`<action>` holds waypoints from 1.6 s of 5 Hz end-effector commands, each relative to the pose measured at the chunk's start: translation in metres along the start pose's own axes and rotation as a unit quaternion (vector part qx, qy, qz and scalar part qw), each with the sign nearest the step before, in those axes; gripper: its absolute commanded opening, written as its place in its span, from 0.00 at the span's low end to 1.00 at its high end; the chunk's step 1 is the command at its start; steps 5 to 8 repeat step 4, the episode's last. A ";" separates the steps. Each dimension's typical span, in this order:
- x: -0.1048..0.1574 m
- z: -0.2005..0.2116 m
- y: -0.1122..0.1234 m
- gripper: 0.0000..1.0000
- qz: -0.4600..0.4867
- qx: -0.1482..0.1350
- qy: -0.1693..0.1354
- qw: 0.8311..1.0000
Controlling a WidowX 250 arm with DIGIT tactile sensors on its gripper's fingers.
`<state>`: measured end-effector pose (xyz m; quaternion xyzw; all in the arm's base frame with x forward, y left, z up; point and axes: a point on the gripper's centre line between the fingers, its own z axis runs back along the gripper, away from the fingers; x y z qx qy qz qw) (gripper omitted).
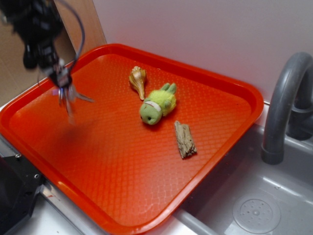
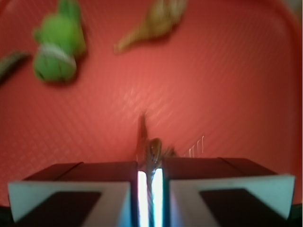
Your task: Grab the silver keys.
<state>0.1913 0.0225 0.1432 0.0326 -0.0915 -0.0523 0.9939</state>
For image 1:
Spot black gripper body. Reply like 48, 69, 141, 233
23, 39, 64, 73

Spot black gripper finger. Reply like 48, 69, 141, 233
50, 68, 72, 88

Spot silver keys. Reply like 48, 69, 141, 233
52, 84, 95, 124

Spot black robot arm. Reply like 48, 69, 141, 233
0, 0, 72, 88

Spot light wooden board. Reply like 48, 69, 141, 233
55, 0, 107, 53

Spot tan conch seashell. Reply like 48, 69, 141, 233
129, 66, 147, 100

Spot green yellow plush toy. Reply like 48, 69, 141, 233
139, 83, 177, 125

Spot orange plastic tray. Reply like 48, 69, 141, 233
0, 44, 264, 235

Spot small driftwood piece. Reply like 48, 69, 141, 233
174, 120, 197, 160

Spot grey toy sink basin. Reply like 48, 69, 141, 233
175, 125, 313, 235

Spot grey toy faucet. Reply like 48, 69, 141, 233
261, 52, 313, 165

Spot thin black cable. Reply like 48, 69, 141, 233
37, 0, 86, 89

